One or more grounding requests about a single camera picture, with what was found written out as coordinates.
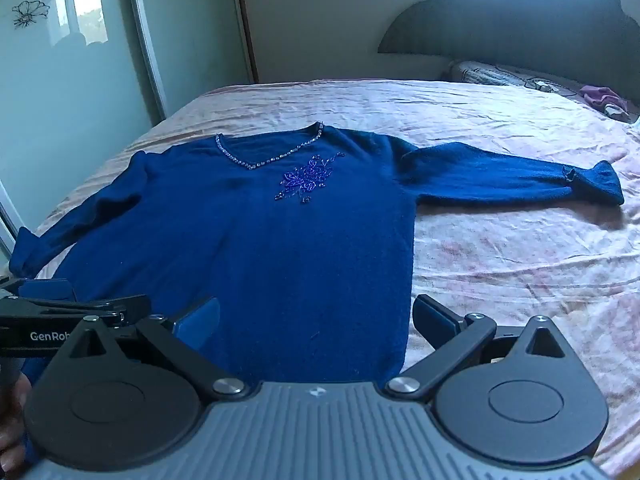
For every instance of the dark scalloped headboard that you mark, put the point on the dark scalloped headboard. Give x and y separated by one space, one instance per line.
525 15

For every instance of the blue beaded sweater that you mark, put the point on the blue beaded sweater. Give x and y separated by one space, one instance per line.
280 260

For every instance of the bed with pink sheet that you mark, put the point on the bed with pink sheet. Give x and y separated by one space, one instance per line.
500 270

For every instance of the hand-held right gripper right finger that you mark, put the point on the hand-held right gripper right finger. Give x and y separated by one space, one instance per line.
431 321

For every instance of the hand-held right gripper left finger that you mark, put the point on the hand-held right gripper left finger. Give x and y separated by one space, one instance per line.
197 326

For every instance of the patterned pillow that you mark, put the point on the patterned pillow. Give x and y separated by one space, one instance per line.
505 79

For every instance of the flower print wardrobe door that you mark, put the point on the flower print wardrobe door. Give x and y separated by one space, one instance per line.
60 100
195 25

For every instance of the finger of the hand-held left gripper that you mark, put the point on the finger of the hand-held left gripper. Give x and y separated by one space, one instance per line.
75 306
47 289

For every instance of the purple cloth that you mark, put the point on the purple cloth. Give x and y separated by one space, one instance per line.
602 96

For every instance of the person's left hand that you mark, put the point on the person's left hand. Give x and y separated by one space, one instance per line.
11 435

